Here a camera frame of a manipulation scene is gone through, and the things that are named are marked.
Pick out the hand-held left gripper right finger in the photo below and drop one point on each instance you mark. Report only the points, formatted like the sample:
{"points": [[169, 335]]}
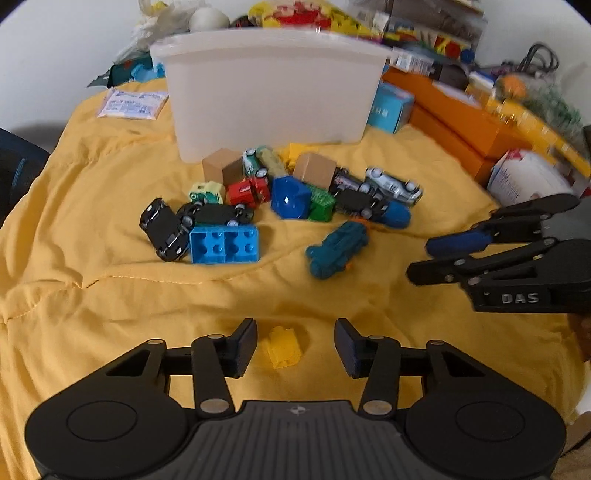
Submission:
{"points": [[347, 347]]}

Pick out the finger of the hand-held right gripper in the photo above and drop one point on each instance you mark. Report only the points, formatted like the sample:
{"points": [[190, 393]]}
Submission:
{"points": [[434, 272], [455, 243]]}

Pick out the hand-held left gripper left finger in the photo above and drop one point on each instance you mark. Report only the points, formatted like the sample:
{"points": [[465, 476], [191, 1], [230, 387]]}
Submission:
{"points": [[244, 347]]}

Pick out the small yellow building brick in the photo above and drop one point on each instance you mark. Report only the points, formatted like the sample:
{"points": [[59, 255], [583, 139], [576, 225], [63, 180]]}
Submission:
{"points": [[282, 348]]}

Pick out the light blue building brick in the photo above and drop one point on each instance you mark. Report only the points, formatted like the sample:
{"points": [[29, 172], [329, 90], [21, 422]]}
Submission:
{"points": [[224, 244]]}

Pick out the blue curved block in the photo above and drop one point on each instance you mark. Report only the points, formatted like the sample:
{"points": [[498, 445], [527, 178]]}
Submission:
{"points": [[290, 198]]}

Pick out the white plastic bin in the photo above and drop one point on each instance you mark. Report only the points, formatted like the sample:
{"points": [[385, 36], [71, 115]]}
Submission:
{"points": [[268, 92]]}

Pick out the blue rounded block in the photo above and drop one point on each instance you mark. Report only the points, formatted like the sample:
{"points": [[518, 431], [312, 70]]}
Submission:
{"points": [[395, 214]]}

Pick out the white toy race car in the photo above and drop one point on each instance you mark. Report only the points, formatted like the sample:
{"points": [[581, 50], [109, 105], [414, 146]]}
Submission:
{"points": [[395, 185]]}

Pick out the teal toy locomotive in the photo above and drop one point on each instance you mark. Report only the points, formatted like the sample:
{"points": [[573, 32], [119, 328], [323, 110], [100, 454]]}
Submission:
{"points": [[337, 251]]}

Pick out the white wet wipes pack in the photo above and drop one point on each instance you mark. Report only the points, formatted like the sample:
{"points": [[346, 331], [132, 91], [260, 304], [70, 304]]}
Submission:
{"points": [[526, 177]]}

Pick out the orange box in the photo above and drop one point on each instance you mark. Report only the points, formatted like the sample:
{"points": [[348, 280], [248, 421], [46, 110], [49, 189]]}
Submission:
{"points": [[452, 124]]}

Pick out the checkered toy car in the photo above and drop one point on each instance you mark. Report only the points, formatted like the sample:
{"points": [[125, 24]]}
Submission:
{"points": [[348, 181]]}

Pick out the dark green building brick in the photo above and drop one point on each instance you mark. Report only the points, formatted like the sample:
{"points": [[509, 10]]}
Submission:
{"points": [[321, 206]]}

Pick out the yellow blanket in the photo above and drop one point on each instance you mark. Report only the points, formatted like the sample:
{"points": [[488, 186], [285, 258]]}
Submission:
{"points": [[115, 314]]}

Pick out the yellow flat box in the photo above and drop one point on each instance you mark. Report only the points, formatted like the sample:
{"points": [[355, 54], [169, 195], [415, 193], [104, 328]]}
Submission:
{"points": [[531, 127]]}

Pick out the light blue carton box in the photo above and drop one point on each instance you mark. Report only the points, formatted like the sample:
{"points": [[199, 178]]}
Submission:
{"points": [[390, 108]]}

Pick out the red toy car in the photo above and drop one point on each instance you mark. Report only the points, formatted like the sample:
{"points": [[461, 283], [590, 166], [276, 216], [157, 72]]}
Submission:
{"points": [[242, 193]]}

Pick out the brown cardboard cube right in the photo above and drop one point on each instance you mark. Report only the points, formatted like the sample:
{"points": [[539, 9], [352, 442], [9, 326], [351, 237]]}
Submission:
{"points": [[314, 171]]}

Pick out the brown cardboard cube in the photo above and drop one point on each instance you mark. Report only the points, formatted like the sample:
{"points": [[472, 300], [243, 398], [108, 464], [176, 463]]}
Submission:
{"points": [[221, 167], [314, 171]]}

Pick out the pale green toy car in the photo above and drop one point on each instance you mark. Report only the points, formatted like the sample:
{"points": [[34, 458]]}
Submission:
{"points": [[207, 191]]}

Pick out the mesh bag of green pieces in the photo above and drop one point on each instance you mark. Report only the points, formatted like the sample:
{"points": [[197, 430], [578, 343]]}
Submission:
{"points": [[549, 104]]}

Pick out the black pouch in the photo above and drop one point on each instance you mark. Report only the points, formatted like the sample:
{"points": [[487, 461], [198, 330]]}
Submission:
{"points": [[450, 74]]}

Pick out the brown cardboard cube left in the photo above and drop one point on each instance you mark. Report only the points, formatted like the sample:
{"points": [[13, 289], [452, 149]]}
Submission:
{"points": [[221, 167]]}

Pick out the green white toy car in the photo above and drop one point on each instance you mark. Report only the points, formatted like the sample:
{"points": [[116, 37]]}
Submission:
{"points": [[253, 162]]}

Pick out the small white carton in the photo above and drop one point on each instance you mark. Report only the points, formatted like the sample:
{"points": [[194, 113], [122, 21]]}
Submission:
{"points": [[411, 61]]}

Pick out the stack of printed boxes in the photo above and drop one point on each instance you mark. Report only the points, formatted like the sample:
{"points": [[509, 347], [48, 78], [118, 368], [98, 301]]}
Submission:
{"points": [[425, 18]]}

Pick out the white sachet packet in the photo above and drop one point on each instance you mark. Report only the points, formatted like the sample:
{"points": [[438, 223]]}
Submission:
{"points": [[131, 104]]}

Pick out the yellow red toy package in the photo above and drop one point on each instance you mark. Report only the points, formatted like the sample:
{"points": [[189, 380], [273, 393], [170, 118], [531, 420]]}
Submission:
{"points": [[304, 14]]}

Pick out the dark blue chair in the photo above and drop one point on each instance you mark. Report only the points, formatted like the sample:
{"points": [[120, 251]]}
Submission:
{"points": [[18, 170]]}

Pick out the blue plastic piece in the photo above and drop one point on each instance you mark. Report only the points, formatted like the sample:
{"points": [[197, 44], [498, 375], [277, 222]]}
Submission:
{"points": [[147, 73]]}

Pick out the dark teal packet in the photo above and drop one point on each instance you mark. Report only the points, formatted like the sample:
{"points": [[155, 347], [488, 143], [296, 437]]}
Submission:
{"points": [[117, 74]]}

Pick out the white ball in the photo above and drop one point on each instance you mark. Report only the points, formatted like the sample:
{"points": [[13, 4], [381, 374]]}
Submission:
{"points": [[208, 19]]}

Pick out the white plastic bag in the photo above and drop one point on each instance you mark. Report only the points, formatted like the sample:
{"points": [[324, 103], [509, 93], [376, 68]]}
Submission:
{"points": [[157, 23]]}

